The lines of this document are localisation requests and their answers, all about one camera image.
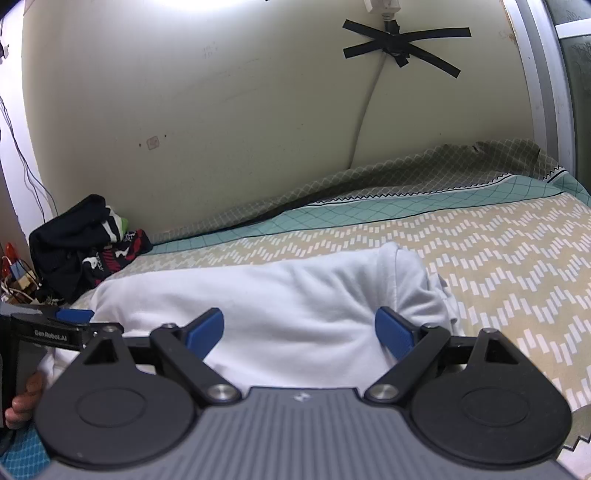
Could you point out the person's left hand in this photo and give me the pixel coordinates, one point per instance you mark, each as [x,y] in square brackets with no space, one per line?
[23,406]

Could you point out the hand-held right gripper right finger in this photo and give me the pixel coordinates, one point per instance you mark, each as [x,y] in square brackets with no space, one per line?
[392,330]

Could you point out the black tape cross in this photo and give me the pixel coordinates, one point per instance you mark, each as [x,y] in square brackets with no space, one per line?
[397,44]

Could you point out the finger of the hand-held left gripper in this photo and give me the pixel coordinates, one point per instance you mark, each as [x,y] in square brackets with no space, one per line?
[74,315]

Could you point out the black folded garment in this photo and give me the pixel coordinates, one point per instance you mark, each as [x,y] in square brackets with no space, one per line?
[64,240]

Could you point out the white wall power adapter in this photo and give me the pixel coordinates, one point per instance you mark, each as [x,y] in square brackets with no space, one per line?
[381,7]

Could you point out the white garment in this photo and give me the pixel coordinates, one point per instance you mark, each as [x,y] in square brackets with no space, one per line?
[286,314]

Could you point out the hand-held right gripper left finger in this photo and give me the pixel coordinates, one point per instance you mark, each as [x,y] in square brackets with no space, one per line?
[206,330]

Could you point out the grey window frame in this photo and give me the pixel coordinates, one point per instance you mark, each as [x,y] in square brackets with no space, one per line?
[545,92]

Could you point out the black red printed garment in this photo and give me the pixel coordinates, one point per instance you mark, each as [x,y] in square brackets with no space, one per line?
[129,249]

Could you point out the red bottle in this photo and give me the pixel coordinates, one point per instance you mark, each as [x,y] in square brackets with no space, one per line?
[8,258]

